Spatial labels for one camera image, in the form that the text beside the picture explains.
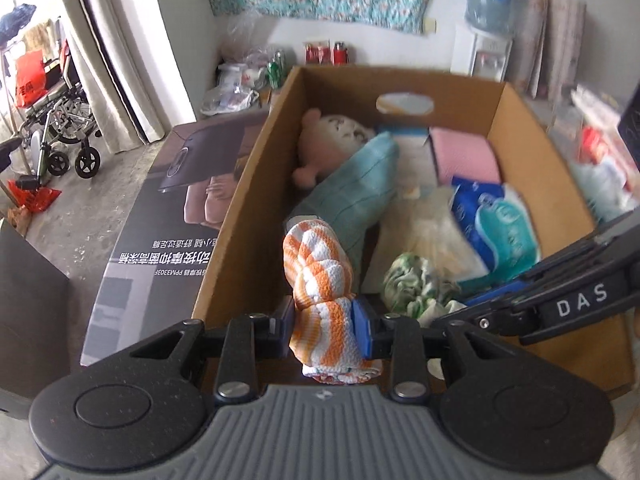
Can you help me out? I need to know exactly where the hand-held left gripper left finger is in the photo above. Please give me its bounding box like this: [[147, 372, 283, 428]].
[[102, 296, 296, 403]]

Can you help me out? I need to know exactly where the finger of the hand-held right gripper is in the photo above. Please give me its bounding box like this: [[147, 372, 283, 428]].
[[431, 289, 547, 339], [465, 212, 640, 307]]

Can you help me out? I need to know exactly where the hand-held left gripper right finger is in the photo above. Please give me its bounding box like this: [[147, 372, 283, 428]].
[[350, 297, 543, 403]]

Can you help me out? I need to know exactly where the orange striped towel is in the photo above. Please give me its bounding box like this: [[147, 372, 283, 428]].
[[281, 216, 383, 386]]

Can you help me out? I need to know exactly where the green patterned cloth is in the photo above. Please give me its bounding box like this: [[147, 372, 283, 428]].
[[382, 252, 468, 328]]

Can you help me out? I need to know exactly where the blue tissue pack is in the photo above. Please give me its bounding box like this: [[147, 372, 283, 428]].
[[450, 175, 543, 283]]

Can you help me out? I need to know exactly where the cream plastic bag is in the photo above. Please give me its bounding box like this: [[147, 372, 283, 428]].
[[365, 185, 488, 296]]

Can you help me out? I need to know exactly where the teal towel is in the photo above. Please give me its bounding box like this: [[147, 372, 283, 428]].
[[285, 131, 401, 271]]

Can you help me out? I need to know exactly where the brown cardboard box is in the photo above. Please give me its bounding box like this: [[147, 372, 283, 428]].
[[192, 65, 633, 396]]

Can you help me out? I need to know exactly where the pink knitted cloth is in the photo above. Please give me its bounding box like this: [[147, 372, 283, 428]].
[[429, 126, 502, 186]]

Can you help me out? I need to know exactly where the blue box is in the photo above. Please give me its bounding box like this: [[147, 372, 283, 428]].
[[377, 125, 441, 196]]

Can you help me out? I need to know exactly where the pink plush toy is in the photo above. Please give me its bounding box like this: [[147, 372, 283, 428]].
[[291, 108, 376, 191]]

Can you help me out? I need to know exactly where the white plastic bag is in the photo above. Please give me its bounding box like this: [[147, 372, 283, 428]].
[[567, 85, 640, 226]]

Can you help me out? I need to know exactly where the large printed carton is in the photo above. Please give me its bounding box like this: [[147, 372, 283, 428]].
[[80, 112, 271, 368]]

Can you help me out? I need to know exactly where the white water dispenser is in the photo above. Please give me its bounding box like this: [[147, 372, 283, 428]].
[[450, 27, 515, 83]]

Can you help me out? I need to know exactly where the clear bag of packets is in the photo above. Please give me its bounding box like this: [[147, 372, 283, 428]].
[[200, 60, 266, 116]]

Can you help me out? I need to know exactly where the grey cabinet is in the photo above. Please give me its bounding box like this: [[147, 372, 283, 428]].
[[0, 217, 71, 421]]

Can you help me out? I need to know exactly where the blue water jug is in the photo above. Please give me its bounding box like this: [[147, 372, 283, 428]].
[[465, 0, 516, 36]]

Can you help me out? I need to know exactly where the red packet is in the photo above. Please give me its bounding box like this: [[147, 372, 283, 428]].
[[305, 40, 331, 65]]

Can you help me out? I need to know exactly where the red bag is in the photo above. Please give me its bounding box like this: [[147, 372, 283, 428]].
[[7, 177, 63, 216]]

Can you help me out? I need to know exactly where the clear plastic bag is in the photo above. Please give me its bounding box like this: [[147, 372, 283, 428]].
[[222, 7, 276, 66]]

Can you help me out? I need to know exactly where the wheelchair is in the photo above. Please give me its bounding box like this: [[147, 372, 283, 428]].
[[5, 35, 103, 181]]

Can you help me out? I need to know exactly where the cream curtain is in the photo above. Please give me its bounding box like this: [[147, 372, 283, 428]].
[[52, 0, 168, 146]]

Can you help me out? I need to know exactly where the black padded seat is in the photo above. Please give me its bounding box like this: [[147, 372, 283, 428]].
[[0, 137, 23, 171]]

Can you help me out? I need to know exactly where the orange bag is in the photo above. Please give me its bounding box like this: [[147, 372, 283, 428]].
[[14, 50, 47, 108]]

